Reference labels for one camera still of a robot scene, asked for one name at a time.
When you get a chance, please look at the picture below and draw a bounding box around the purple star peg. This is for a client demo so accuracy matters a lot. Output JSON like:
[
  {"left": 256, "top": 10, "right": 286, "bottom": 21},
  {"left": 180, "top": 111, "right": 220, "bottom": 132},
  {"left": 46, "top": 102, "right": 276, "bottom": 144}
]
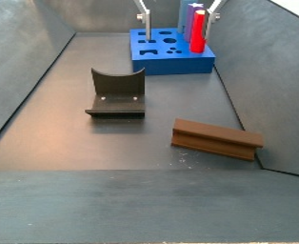
[{"left": 184, "top": 3, "right": 204, "bottom": 42}]

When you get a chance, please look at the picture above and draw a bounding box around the dark grey fixture bracket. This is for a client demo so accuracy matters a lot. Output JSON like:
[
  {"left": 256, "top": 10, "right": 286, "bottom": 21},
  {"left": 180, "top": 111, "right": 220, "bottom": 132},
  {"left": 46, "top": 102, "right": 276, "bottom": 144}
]
[{"left": 85, "top": 70, "right": 146, "bottom": 117}]

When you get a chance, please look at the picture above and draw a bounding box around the light blue peg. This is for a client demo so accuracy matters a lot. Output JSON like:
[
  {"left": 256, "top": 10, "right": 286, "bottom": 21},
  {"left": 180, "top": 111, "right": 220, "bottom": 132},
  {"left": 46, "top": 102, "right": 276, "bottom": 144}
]
[{"left": 177, "top": 0, "right": 196, "bottom": 33}]

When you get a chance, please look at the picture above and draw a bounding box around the brown arch block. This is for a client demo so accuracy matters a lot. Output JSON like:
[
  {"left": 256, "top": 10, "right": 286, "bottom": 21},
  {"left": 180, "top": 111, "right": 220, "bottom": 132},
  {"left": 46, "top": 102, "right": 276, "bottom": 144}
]
[{"left": 172, "top": 118, "right": 262, "bottom": 161}]

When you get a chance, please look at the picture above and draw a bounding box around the red cylinder peg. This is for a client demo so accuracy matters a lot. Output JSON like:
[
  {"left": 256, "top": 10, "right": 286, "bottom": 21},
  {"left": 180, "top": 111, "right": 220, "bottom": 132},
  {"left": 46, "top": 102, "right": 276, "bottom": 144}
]
[{"left": 189, "top": 10, "right": 205, "bottom": 53}]

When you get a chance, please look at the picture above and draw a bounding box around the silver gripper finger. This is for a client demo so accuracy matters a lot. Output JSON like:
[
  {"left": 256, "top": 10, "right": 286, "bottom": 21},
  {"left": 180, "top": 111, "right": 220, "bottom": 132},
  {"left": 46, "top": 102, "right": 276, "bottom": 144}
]
[
  {"left": 204, "top": 0, "right": 228, "bottom": 39},
  {"left": 133, "top": 0, "right": 150, "bottom": 40}
]

